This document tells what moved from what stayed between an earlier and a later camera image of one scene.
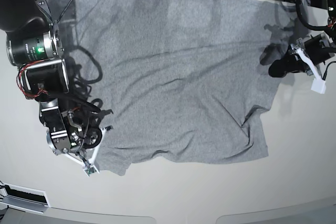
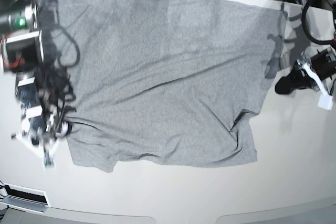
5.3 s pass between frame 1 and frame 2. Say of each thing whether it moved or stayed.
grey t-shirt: stayed
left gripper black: moved
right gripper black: moved
